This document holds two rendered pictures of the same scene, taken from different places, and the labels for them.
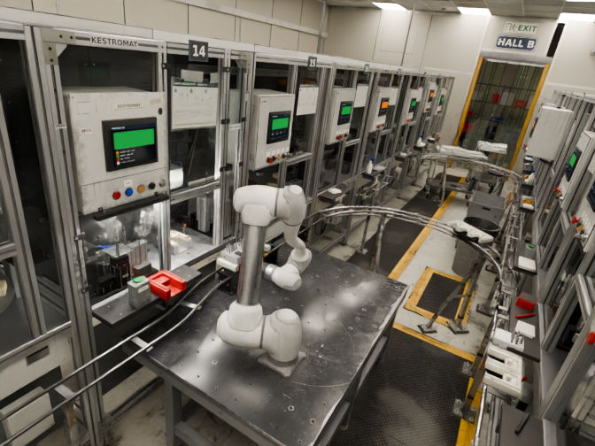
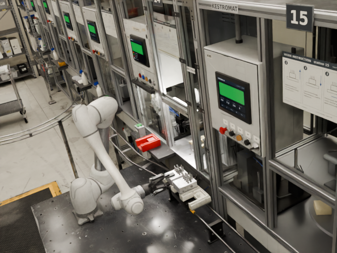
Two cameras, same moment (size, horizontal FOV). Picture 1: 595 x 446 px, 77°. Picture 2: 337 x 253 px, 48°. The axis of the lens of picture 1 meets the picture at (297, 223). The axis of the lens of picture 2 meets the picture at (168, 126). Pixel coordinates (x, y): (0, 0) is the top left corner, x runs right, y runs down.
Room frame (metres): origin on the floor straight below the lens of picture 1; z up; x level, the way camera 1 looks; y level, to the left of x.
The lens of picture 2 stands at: (3.25, -1.27, 2.32)
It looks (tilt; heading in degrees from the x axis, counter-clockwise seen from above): 27 degrees down; 129
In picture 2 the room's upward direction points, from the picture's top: 9 degrees counter-clockwise
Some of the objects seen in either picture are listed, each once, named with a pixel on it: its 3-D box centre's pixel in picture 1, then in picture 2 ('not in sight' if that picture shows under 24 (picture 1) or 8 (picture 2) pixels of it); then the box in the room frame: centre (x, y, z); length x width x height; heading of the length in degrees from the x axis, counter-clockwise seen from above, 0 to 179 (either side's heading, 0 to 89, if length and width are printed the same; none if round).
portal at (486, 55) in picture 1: (494, 118); not in sight; (8.81, -4.08, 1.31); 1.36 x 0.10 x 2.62; 62
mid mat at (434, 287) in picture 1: (442, 295); not in sight; (3.25, -1.56, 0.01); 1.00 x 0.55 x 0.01; 152
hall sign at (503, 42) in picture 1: (515, 42); not in sight; (8.79, -4.00, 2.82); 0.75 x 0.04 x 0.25; 62
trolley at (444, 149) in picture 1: (454, 173); not in sight; (6.53, -2.65, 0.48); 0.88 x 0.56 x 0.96; 80
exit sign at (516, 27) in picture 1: (521, 27); not in sight; (8.79, -4.00, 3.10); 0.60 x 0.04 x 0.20; 62
